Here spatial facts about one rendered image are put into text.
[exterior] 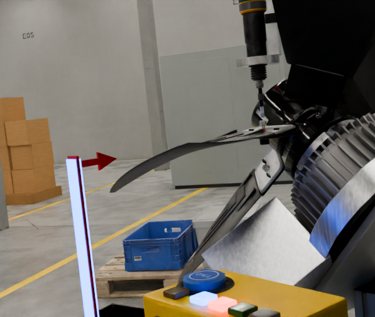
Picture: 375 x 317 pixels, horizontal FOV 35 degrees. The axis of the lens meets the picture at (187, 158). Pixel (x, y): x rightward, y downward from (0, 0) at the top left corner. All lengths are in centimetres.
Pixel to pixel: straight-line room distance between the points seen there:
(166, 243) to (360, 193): 321
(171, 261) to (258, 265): 310
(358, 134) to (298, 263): 21
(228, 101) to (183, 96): 67
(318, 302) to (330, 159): 43
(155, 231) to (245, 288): 407
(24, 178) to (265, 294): 866
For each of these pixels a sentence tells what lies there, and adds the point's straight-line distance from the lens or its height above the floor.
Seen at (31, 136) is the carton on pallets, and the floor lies 98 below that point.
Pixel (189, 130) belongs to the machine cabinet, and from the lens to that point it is 854.
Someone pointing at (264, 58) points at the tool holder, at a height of 130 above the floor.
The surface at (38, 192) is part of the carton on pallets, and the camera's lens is 912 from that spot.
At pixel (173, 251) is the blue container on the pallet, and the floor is 28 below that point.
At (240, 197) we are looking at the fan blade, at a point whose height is 106.
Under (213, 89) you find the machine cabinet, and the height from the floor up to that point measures 139.
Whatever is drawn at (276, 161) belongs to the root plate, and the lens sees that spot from 105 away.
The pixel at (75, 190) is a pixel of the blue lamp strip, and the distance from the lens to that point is 76.
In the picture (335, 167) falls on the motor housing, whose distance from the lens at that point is 90.
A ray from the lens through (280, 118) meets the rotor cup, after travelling 100.
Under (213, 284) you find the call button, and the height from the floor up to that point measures 108.
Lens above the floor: 124
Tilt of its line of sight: 5 degrees down
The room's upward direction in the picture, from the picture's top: 6 degrees counter-clockwise
